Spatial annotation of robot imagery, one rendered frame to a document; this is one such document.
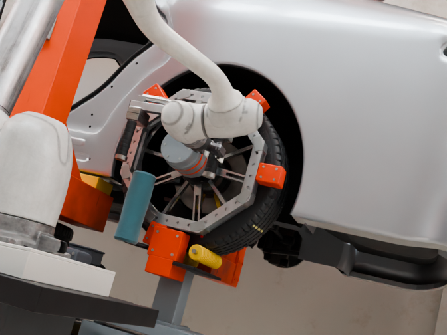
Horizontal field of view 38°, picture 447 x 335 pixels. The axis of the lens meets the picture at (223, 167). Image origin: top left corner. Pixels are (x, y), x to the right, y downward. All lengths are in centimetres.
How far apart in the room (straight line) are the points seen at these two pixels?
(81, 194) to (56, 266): 149
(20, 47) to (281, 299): 474
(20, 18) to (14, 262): 67
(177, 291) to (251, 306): 355
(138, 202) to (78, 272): 113
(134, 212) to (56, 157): 107
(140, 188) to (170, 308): 49
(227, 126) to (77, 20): 87
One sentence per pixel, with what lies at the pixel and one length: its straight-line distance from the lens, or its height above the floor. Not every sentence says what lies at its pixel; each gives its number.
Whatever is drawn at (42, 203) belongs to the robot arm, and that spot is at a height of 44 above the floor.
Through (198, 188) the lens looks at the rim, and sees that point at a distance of 255.
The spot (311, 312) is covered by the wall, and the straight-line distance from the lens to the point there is 597.
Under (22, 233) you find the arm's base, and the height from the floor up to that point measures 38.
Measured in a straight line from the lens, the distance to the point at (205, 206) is 269.
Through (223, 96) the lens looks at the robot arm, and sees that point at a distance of 181.
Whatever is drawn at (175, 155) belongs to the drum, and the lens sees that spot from 234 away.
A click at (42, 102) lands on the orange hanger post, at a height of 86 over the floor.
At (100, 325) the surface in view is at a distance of 252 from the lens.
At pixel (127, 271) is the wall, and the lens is 649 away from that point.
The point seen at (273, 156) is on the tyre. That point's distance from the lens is 248.
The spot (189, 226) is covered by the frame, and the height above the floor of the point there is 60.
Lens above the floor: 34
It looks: 12 degrees up
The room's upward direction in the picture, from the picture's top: 15 degrees clockwise
